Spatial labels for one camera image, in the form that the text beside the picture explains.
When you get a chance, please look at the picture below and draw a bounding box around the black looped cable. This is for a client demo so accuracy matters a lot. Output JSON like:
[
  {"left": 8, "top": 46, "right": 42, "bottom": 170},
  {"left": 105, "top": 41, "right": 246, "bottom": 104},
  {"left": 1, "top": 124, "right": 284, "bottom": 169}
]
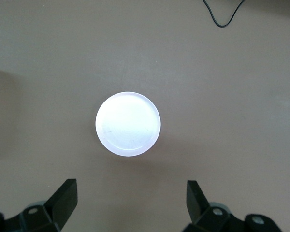
[{"left": 202, "top": 0, "right": 246, "bottom": 28}]

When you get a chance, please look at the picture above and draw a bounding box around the pink round plate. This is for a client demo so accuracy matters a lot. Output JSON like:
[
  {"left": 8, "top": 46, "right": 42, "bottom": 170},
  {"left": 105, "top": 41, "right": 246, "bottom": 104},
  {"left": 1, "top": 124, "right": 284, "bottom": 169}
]
[{"left": 95, "top": 91, "right": 162, "bottom": 158}]

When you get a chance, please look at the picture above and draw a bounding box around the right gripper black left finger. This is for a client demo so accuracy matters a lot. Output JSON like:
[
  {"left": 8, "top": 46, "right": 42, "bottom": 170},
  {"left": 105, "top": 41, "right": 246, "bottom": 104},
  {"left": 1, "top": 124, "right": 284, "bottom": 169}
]
[{"left": 0, "top": 178, "right": 78, "bottom": 232}]

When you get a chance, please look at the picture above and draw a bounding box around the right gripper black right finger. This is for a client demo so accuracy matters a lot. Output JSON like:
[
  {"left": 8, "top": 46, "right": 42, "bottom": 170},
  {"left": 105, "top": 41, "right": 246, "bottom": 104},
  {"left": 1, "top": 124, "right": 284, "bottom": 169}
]
[{"left": 183, "top": 180, "right": 283, "bottom": 232}]

